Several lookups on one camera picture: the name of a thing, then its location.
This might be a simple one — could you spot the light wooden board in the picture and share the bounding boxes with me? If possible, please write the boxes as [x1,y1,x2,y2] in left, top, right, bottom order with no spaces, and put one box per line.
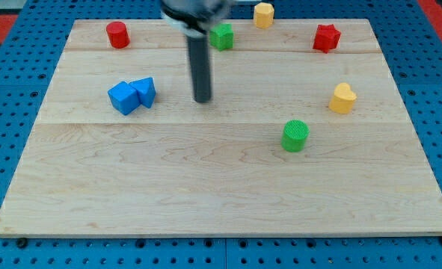
[0,19,442,238]

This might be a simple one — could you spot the green cylinder block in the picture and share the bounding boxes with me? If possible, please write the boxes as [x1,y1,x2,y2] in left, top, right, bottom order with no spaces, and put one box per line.
[280,120,310,152]

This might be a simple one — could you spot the blue triangle block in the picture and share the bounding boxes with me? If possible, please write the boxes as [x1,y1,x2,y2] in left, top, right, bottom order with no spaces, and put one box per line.
[129,77,156,108]

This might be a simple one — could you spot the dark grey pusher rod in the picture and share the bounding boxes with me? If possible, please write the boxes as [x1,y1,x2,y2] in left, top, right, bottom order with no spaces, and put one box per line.
[187,36,212,103]

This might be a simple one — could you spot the green star block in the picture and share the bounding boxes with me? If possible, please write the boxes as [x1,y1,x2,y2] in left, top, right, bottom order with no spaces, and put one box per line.
[209,23,234,51]

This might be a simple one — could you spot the blue cube block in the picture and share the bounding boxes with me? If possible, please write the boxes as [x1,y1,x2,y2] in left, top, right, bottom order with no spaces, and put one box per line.
[108,81,141,115]

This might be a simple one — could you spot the yellow heart block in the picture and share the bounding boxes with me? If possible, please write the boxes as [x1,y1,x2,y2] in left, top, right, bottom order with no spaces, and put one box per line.
[328,82,357,114]

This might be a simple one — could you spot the yellow octagon block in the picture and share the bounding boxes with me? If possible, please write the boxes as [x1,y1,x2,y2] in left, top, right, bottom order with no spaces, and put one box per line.
[254,2,274,29]

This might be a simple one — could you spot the red star block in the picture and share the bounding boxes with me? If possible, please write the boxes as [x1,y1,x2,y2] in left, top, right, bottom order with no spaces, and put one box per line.
[313,24,341,53]

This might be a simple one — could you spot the red cylinder block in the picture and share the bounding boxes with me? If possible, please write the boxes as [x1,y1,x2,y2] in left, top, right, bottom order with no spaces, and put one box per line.
[105,21,130,49]

